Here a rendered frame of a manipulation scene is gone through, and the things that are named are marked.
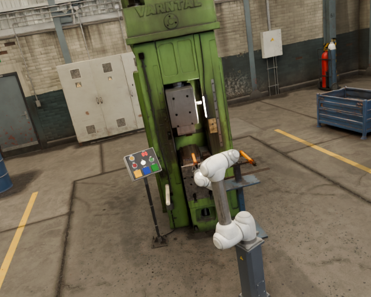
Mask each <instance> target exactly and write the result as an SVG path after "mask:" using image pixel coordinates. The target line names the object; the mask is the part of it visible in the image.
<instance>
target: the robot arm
mask: <svg viewBox="0 0 371 297"><path fill-rule="evenodd" d="M239 157H240V156H239V152H238V151H237V150H234V149H232V150H229V151H224V152H222V153H219V154H215V155H213V156H211V157H209V158H207V159H206V160H204V161H203V162H202V164H201V165H197V168H196V166H195V164H194V166H193V167H192V170H191V172H194V181H195V183H196V185H198V186H200V187H202V186H204V187H206V188H208V189H210V190H212V191H213V196H214V201H215V205H216V211H217V216H218V223H217V225H216V232H215V234H214V236H213V242H214V244H215V246H216V247H217V248H218V249H228V248H231V247H233V246H234V245H236V244H238V245H240V246H241V247H243V248H245V250H250V249H251V248H252V247H253V246H255V245H256V244H258V243H260V242H262V238H259V237H257V235H258V234H259V231H256V225H255V221H254V219H253V217H252V215H251V214H250V213H249V212H246V211H242V212H239V213H238V214H237V215H236V216H235V219H234V220H232V219H231V216H230V209H229V205H228V200H227V193H226V187H225V184H224V177H225V172H226V169H228V168H229V167H231V166H232V165H233V164H234V163H236V162H237V161H238V159H239ZM199 167H200V168H199ZM194 169H195V170H194Z"/></svg>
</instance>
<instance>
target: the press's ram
mask: <svg viewBox="0 0 371 297"><path fill-rule="evenodd" d="M165 95H166V99H167V104H168V110H169V114H170V120H171V125H172V128H176V127H177V126H178V125H179V127H182V126H188V125H191V123H193V124H198V116H197V109H196V105H197V104H202V102H201V101H195V98H194V91H193V87H192V86H191V84H190V83H189V82H188V83H184V86H182V87H178V88H171V86H168V87H165Z"/></svg>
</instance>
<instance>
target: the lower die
mask: <svg viewBox="0 0 371 297"><path fill-rule="evenodd" d="M189 145H191V146H192V148H193V152H194V155H195V158H196V161H200V155H199V153H198V149H197V148H195V146H196V144H188V145H187V146H184V147H183V153H184V156H183V155H182V158H183V164H189V163H193V158H192V156H191V152H190V148H189ZM196 149H197V150H196ZM181 153H182V150H181ZM197 153H198V154H197Z"/></svg>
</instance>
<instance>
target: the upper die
mask: <svg viewBox="0 0 371 297"><path fill-rule="evenodd" d="M195 132H196V130H195V126H194V124H193V123H191V125H188V126H182V127H179V125H178V126H177V133H178V136H179V135H183V134H189V133H195Z"/></svg>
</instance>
